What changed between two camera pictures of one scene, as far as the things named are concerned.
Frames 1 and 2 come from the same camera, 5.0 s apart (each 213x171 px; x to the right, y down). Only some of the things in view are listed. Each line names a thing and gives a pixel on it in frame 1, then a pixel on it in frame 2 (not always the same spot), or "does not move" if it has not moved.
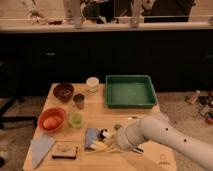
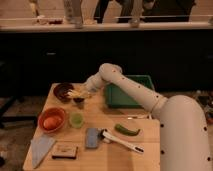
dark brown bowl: x=63 y=91 does not move
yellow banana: x=101 y=146 → x=75 y=94
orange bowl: x=48 y=113 does not move
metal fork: x=135 y=117 does not move
